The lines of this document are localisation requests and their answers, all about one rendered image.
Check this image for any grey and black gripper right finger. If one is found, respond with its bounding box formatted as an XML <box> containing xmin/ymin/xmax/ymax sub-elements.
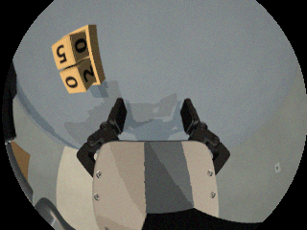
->
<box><xmin>180</xmin><ymin>99</ymin><xmax>230</xmax><ymax>175</ymax></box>

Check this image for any tan number cube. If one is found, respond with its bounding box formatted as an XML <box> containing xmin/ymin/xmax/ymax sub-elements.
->
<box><xmin>59</xmin><ymin>58</ymin><xmax>96</xmax><ymax>93</ymax></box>
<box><xmin>52</xmin><ymin>32</ymin><xmax>89</xmax><ymax>70</ymax></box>

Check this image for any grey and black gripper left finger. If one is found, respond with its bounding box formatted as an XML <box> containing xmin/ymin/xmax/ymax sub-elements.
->
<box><xmin>77</xmin><ymin>98</ymin><xmax>127</xmax><ymax>177</ymax></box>

